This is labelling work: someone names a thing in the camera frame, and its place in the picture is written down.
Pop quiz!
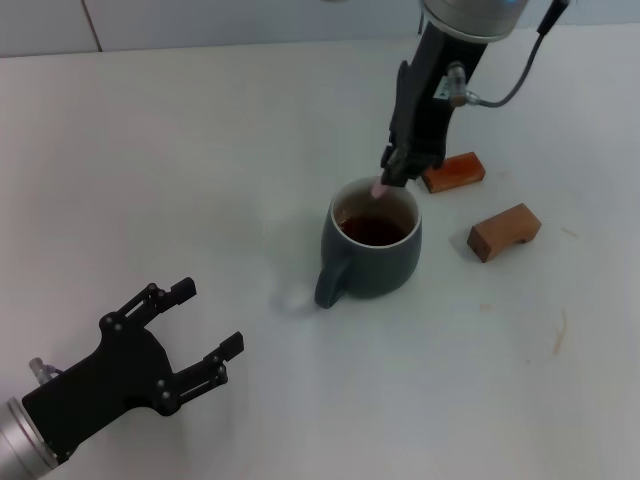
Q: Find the grey ceramic cup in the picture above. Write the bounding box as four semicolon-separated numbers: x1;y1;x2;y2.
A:
313;175;423;310

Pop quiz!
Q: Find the dark brown tea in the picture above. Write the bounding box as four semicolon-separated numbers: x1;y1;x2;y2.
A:
337;213;409;247

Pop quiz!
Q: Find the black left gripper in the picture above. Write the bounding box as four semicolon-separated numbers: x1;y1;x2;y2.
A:
22;276;245;464

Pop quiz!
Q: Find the reddish wooden spoon rest block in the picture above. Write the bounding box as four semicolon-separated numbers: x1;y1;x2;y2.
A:
419;152;487;194

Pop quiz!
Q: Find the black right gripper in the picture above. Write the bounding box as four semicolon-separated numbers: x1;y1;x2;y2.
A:
379;22;489;189

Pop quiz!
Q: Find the left gripper cable connector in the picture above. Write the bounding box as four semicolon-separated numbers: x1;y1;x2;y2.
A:
28;356;66;386

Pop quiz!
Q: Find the light brown wooden block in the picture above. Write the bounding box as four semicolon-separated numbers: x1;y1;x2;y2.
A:
466;202;543;264

